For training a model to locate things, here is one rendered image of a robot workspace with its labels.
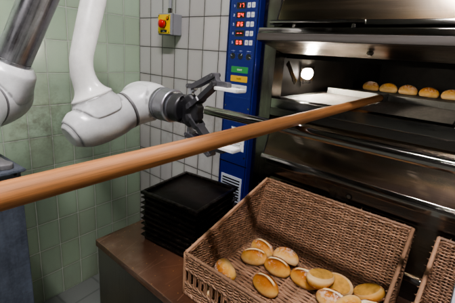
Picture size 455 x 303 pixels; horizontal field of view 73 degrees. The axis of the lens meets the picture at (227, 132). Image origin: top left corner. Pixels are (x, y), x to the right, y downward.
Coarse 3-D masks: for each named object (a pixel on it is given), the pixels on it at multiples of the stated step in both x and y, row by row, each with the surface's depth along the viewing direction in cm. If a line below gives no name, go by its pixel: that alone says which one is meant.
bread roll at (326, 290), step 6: (324, 288) 99; (330, 288) 98; (318, 294) 98; (324, 294) 97; (330, 294) 96; (336, 294) 96; (318, 300) 98; (324, 300) 96; (330, 300) 95; (336, 300) 95
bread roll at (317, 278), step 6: (312, 270) 102; (318, 270) 102; (324, 270) 103; (306, 276) 101; (312, 276) 99; (318, 276) 99; (324, 276) 100; (330, 276) 100; (312, 282) 99; (318, 282) 98; (324, 282) 98; (330, 282) 99; (318, 288) 99
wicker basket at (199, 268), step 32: (256, 192) 124; (288, 192) 123; (224, 224) 111; (256, 224) 130; (288, 224) 121; (320, 224) 114; (352, 224) 108; (384, 224) 102; (192, 256) 95; (224, 256) 116; (352, 256) 107; (384, 256) 101; (192, 288) 97; (224, 288) 88; (288, 288) 105; (384, 288) 100
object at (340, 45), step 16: (288, 48) 113; (304, 48) 108; (320, 48) 104; (336, 48) 99; (352, 48) 95; (368, 48) 92; (384, 48) 88; (400, 48) 85; (416, 48) 82; (432, 48) 80; (448, 48) 77
